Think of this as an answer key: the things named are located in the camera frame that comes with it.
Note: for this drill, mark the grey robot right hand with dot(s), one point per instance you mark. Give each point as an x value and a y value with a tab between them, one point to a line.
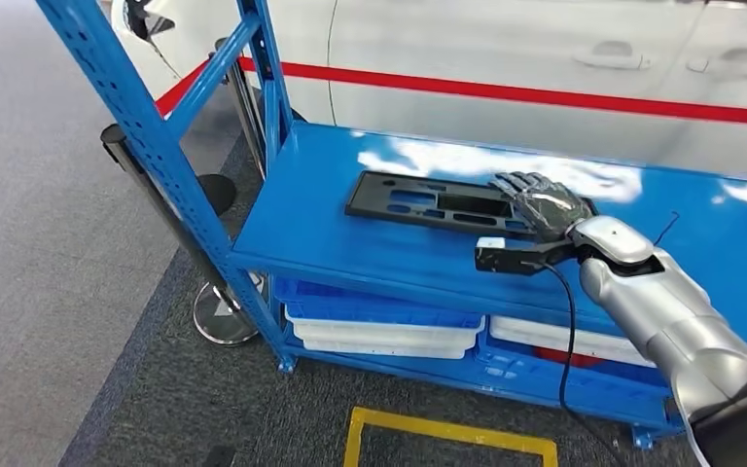
551	206

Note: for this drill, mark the black plastic frame part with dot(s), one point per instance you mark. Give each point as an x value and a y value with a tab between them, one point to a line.
386	196

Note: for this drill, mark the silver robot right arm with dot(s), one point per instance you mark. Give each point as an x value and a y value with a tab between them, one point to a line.
670	309

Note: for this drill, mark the blue metal shelf rack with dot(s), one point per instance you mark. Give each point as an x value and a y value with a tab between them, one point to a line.
380	258

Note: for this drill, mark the red barrier belt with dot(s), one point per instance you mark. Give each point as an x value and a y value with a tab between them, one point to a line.
180	87
541	94

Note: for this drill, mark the red item in bin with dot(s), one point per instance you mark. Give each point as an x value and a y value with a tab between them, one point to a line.
570	358

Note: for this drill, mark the blue plastic bin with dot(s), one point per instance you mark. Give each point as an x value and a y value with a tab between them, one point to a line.
541	381
360	308

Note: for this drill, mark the white car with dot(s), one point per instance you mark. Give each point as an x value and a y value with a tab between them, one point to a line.
476	39

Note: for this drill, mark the yellow floor tape square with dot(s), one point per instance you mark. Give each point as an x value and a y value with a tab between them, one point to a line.
451	430

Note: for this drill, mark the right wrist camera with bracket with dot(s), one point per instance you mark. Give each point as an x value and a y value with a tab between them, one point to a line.
509	254

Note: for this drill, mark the chrome stanchion post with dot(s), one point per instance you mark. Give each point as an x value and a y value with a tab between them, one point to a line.
225	319
244	103

